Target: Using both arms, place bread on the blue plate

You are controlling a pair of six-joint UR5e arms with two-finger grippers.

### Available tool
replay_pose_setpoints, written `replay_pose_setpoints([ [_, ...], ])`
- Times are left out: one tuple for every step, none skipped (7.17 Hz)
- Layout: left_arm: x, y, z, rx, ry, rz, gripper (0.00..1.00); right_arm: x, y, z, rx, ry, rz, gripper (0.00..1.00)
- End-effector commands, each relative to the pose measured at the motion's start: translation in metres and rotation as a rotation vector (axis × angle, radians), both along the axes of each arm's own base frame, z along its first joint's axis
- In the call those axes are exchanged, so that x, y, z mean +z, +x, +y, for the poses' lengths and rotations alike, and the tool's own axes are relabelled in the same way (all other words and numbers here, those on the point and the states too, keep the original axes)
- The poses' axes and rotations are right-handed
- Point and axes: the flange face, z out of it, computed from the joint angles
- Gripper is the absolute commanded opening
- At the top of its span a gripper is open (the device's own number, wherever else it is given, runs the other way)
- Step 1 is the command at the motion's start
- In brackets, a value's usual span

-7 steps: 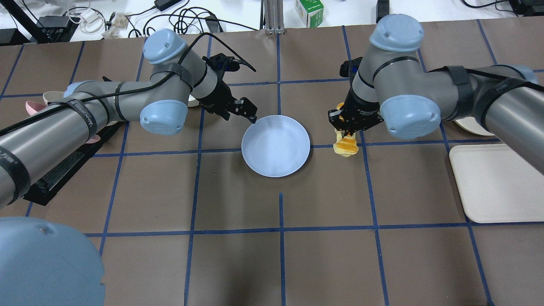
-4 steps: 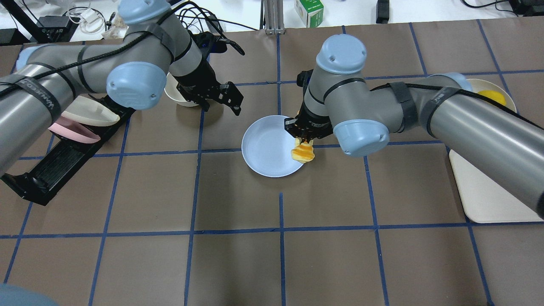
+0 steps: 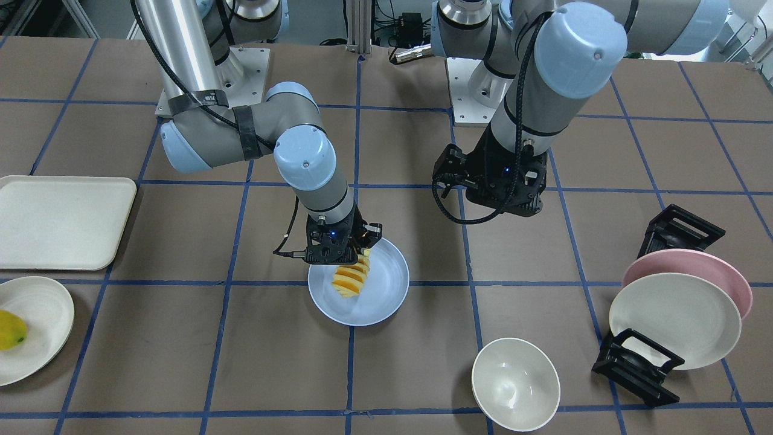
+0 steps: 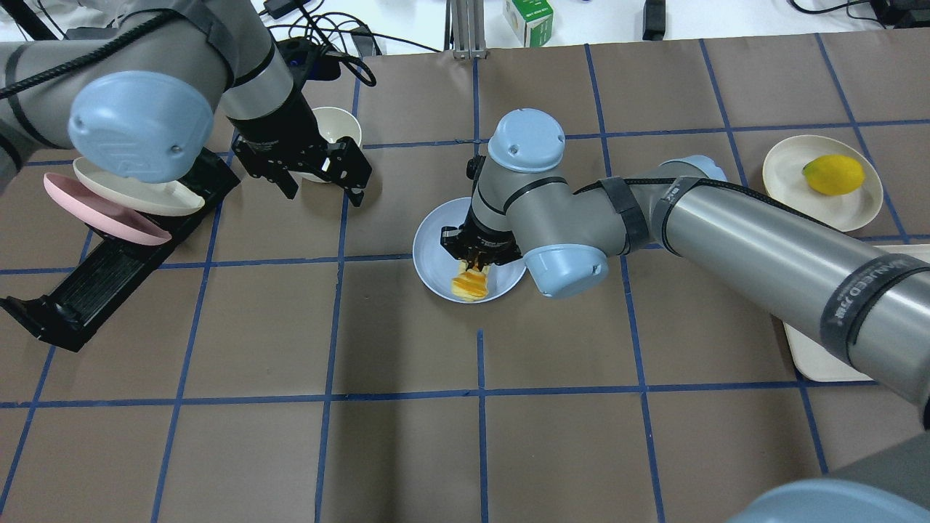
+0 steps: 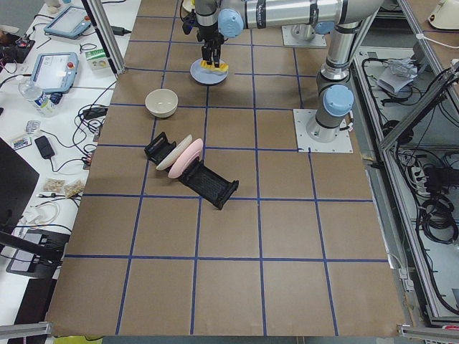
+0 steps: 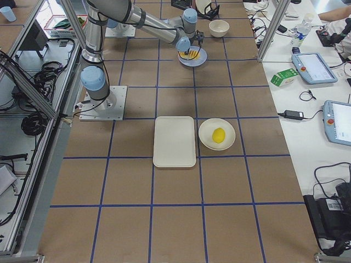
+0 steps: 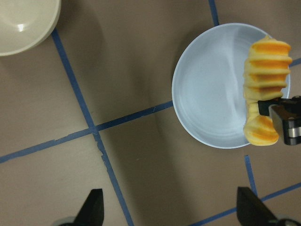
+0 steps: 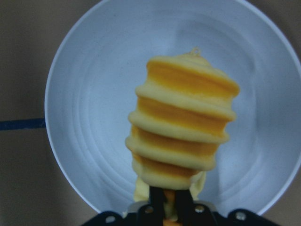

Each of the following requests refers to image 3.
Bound black dish rack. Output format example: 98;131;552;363
591;204;726;408

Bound white rectangular tray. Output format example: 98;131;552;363
1;175;137;271

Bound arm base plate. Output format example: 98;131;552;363
158;47;271;108
446;57;513;127

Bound cream plate in rack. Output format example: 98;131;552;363
608;272;742;370

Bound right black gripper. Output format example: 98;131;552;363
304;205;383;265

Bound pink plate in rack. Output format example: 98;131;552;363
621;248;754;320

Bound yellow lemon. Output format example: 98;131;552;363
1;309;28;350

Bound striped bread loaf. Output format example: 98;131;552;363
332;248;371;299

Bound cream plate with lemon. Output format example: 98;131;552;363
1;276;75;386

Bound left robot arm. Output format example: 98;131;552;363
431;1;728;223

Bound aluminium frame post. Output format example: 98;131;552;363
344;0;374;58

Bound white ceramic bowl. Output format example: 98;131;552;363
471;338;562;433

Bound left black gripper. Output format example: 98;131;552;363
432;130;548;217

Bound light blue plate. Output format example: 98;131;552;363
307;239;409;327

